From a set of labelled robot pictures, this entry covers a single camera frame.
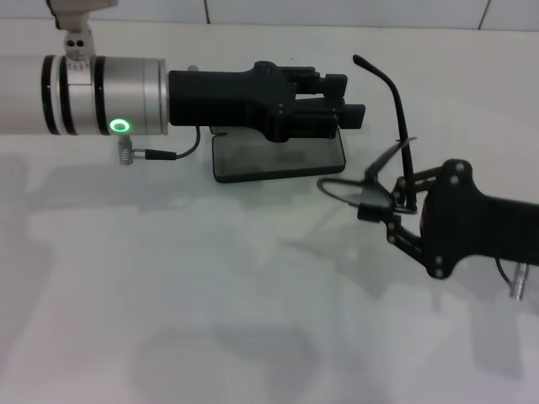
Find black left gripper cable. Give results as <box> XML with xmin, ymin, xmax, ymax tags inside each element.
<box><xmin>116</xmin><ymin>125</ymin><xmax>201</xmax><ymax>167</ymax></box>

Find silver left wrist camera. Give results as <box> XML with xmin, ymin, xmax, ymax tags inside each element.
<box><xmin>44</xmin><ymin>0</ymin><xmax>121</xmax><ymax>64</ymax></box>

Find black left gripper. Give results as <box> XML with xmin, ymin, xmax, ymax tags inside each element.
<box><xmin>168</xmin><ymin>61</ymin><xmax>367</xmax><ymax>144</ymax></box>

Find black glasses case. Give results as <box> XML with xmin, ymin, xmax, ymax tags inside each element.
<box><xmin>210</xmin><ymin>125</ymin><xmax>348</xmax><ymax>184</ymax></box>

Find black glasses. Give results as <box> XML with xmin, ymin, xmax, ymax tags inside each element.
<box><xmin>316</xmin><ymin>53</ymin><xmax>420</xmax><ymax>216</ymax></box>

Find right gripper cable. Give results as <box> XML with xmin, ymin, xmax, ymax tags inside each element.
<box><xmin>494</xmin><ymin>255</ymin><xmax>528</xmax><ymax>302</ymax></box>

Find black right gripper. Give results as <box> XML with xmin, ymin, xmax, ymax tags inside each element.
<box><xmin>356</xmin><ymin>158</ymin><xmax>539</xmax><ymax>280</ymax></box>

